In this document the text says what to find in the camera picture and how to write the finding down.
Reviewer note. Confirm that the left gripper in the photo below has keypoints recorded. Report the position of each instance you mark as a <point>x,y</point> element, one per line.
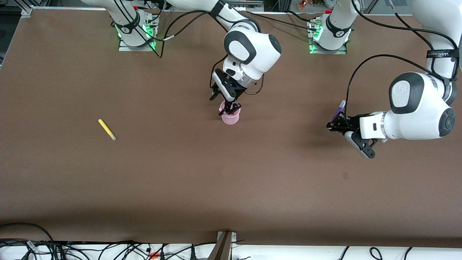
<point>351,121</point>

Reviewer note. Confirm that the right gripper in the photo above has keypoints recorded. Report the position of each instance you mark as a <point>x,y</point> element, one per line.
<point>235,96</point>

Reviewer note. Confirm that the purple marker pen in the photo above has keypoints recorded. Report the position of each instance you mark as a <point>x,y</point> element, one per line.
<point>340,108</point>

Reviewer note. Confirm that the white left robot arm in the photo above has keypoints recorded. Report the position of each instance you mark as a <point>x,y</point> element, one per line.
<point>415,108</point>

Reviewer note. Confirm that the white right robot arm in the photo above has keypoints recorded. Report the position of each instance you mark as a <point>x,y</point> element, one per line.
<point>252,47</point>

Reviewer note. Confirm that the pink plastic cup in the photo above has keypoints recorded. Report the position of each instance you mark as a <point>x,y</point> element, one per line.
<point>231,119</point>

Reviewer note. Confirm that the grey power strip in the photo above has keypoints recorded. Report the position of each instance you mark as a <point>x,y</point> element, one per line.
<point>249,5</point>

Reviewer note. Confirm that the yellow marker pen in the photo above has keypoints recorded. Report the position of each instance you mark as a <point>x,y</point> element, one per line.
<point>107,129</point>

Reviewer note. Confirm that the orange background object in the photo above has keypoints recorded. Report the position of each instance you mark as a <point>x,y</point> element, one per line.
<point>305,4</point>

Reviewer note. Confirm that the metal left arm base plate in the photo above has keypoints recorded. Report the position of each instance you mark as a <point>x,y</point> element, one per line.
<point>343,51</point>

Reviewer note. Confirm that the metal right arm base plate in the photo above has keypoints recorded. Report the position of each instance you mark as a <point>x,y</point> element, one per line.
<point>126,47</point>

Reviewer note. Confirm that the silver post bracket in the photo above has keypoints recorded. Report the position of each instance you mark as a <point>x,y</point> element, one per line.
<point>234,236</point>

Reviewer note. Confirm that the grey metal camera post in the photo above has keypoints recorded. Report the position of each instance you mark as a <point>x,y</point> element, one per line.
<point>222,249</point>

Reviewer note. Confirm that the aluminium frame profile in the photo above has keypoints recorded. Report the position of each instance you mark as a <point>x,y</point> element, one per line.
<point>27,9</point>

